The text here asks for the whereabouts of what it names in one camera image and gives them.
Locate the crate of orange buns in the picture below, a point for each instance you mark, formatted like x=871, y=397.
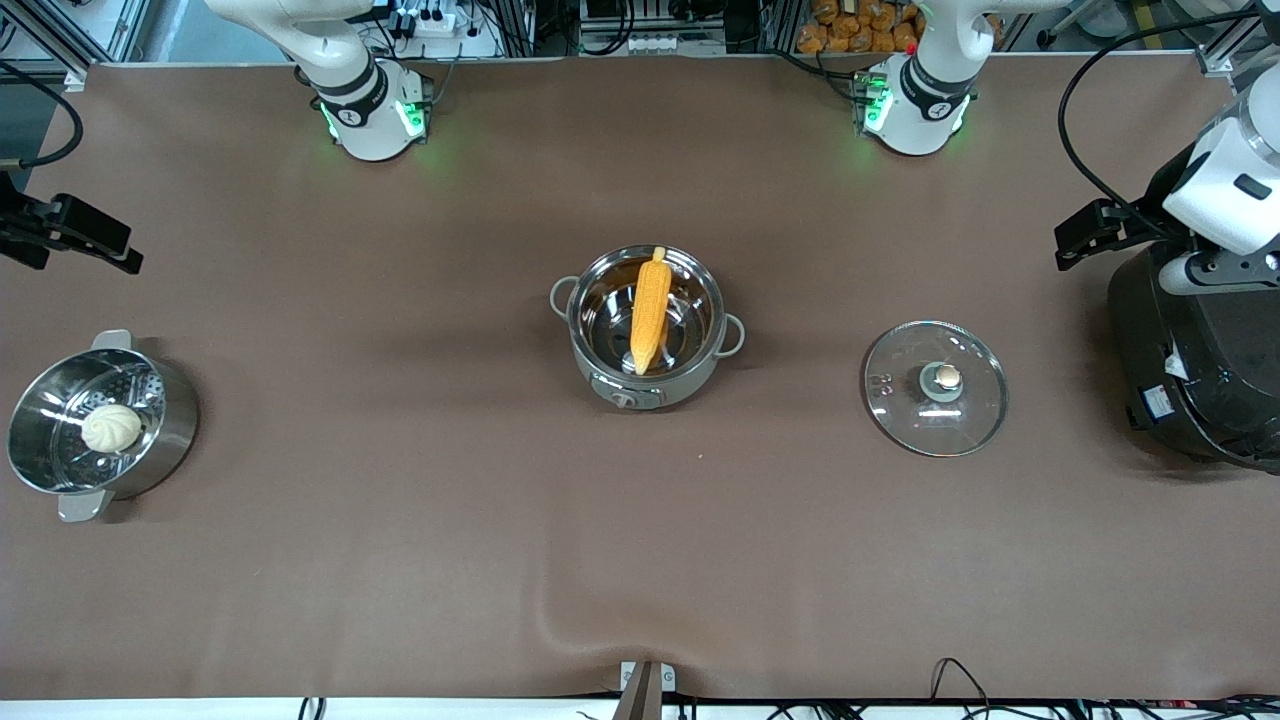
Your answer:
x=860, y=25

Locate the brown table mat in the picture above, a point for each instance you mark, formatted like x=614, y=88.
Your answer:
x=400, y=570

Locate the yellow corn cob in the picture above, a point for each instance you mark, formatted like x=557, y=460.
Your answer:
x=650, y=310

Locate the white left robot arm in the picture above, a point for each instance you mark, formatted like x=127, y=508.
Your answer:
x=925, y=110

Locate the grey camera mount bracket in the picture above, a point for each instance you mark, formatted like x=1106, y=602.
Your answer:
x=645, y=690

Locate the round glass pot lid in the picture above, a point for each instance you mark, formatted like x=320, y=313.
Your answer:
x=900, y=400

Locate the black rice cooker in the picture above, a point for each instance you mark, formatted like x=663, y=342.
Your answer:
x=1210, y=370

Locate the aluminium frame profile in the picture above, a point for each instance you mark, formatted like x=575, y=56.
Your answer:
x=60, y=45

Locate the white power strip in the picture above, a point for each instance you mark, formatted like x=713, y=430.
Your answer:
x=430, y=20

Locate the stainless steel steamer pot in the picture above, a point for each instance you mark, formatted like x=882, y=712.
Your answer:
x=170, y=420

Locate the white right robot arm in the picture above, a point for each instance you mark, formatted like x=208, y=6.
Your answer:
x=365, y=110

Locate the white socket bar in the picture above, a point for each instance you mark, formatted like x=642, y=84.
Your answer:
x=658, y=43

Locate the grey electric cooking pot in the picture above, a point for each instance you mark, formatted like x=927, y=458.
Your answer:
x=650, y=390

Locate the white steamed bun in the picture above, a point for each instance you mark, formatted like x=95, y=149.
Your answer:
x=110, y=428

